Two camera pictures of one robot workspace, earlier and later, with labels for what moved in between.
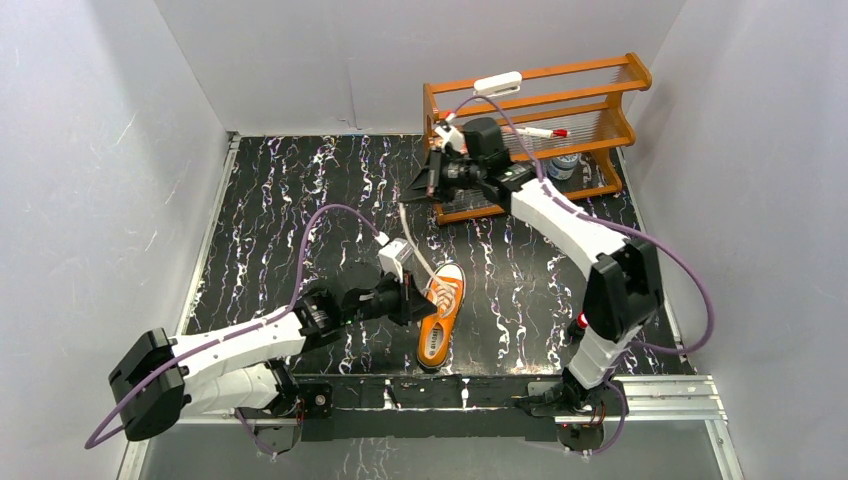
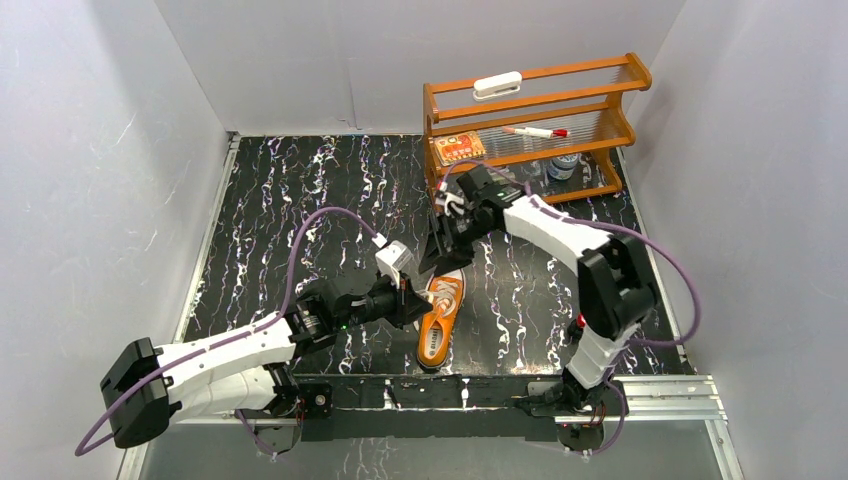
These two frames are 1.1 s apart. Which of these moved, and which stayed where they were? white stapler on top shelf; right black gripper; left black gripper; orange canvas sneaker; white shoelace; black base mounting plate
Moved: right black gripper; white shoelace
Stayed: orange canvas sneaker; white stapler on top shelf; black base mounting plate; left black gripper
